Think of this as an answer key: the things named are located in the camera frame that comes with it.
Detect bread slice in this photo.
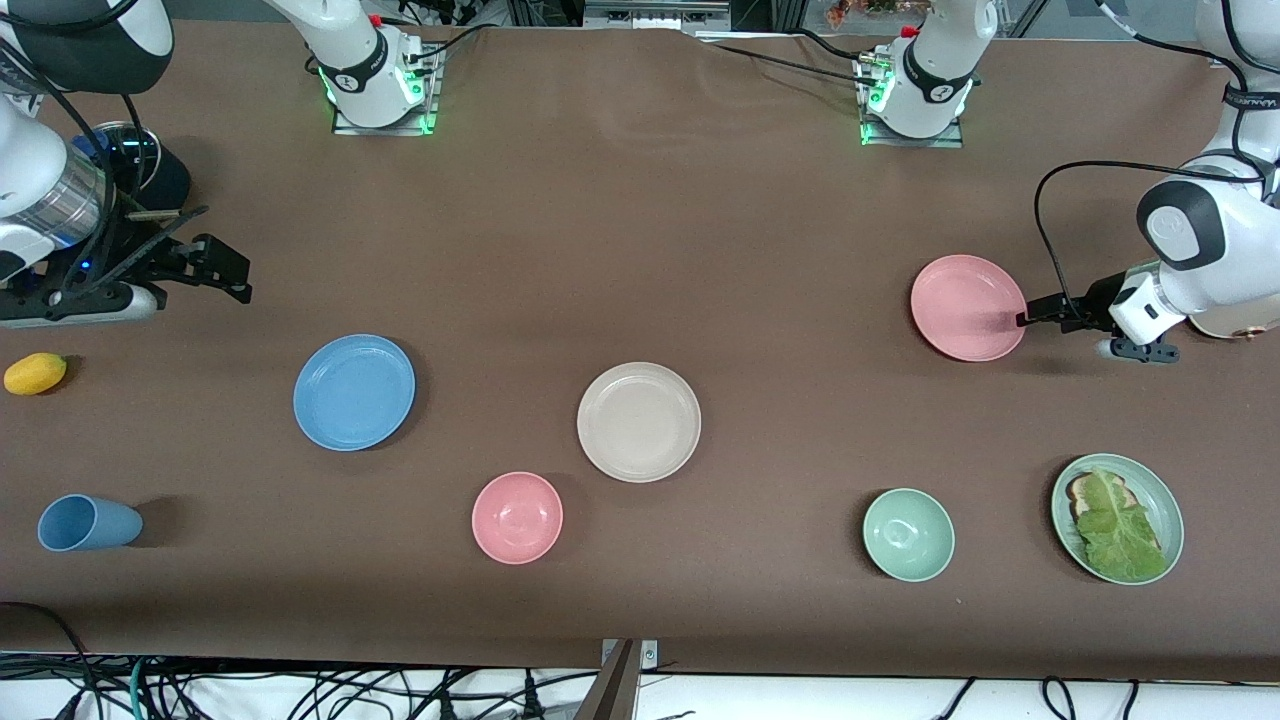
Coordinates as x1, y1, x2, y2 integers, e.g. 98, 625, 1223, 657
1066, 473, 1141, 523

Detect brown table cover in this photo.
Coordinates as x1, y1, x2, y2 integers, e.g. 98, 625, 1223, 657
0, 22, 1280, 683

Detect green lettuce leaf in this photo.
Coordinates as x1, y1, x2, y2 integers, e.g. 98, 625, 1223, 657
1075, 468, 1169, 583

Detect dark metal bar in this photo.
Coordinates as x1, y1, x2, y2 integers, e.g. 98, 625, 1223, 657
573, 640, 641, 720

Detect black looped cable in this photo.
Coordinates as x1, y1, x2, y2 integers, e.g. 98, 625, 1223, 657
0, 600, 101, 720

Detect grey aluminium frame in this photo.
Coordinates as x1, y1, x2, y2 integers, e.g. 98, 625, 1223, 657
583, 0, 733, 31

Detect beige plate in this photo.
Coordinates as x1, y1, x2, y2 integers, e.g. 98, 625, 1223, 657
577, 362, 702, 484

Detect beige toaster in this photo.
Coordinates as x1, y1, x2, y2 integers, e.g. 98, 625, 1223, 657
1190, 300, 1280, 342

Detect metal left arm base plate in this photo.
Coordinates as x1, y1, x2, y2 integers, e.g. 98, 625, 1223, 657
858, 55, 967, 149

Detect yellow lemon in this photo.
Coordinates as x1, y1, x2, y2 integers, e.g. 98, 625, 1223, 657
3, 352, 68, 396

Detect black cable at arm base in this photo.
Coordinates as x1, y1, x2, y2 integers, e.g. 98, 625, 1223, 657
405, 22, 493, 76

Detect green bowl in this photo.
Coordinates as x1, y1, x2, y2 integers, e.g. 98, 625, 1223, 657
862, 487, 956, 583

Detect pink plate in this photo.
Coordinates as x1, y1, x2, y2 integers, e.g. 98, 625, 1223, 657
910, 254, 1029, 363

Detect blue cup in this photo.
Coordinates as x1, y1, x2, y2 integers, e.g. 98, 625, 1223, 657
37, 494, 144, 553

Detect blue plate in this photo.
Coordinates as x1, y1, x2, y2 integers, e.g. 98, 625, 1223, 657
293, 334, 416, 452

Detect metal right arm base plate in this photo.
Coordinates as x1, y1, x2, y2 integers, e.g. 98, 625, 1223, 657
332, 45, 442, 137

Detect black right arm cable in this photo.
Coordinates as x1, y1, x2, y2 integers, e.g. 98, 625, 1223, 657
0, 40, 151, 291

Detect black cable on table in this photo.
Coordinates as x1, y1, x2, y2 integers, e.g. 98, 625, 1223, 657
695, 30, 886, 91

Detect green plate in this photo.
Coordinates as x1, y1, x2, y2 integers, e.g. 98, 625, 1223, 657
1050, 453, 1185, 586

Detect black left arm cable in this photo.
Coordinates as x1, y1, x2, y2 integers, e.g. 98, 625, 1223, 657
1033, 160, 1276, 326

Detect pink bowl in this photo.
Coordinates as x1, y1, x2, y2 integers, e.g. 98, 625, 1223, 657
471, 471, 564, 566

